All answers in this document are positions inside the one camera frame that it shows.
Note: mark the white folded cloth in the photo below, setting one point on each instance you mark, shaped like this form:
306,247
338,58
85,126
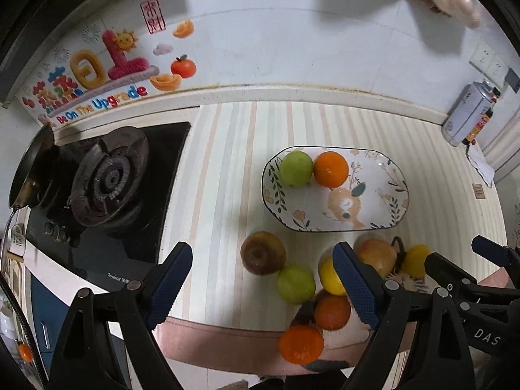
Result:
478,161

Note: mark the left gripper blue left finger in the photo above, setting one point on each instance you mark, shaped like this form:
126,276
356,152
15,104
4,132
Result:
163,283

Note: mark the white wall socket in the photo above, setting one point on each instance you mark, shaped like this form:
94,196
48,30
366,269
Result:
486,61

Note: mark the silver spray can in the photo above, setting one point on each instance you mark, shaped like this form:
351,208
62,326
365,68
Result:
476,100

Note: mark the small orange on rack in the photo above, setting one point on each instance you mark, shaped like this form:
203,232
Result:
25,352

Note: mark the dark sauce bottle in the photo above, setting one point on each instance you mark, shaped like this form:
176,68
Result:
484,119

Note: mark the black frying pan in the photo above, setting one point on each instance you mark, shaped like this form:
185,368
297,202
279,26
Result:
32,176

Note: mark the white patterned oval plate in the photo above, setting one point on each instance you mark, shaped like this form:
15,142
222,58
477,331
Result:
375,194

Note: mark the knitted cat mat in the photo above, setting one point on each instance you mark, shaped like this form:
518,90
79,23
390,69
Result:
355,331

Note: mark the brown kiwi fruit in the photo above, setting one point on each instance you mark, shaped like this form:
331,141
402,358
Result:
378,254

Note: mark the black gas stove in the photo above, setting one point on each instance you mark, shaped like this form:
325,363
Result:
104,209

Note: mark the yellow lemon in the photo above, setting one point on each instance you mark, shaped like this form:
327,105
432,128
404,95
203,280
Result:
414,261
329,278

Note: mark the dark red apple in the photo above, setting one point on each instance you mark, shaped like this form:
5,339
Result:
262,254

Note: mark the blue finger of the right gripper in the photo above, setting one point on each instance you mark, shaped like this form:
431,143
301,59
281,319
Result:
448,275
501,256

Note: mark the small brown coaster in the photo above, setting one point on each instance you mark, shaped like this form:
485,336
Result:
478,191

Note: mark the green apple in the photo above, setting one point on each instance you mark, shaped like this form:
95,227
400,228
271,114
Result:
296,284
296,169

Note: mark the dark orange fruit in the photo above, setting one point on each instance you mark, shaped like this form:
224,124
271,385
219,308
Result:
332,312

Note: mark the black plug adapter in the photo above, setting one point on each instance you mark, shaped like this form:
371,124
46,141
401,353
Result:
512,79

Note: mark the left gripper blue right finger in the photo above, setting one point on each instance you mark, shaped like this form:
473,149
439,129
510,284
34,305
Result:
378,302

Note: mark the bright orange front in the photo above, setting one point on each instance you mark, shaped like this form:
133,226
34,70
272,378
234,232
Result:
301,344

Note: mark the striped table cloth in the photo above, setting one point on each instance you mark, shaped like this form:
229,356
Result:
312,175

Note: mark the colourful wall sticker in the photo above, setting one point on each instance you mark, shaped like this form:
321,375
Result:
127,52

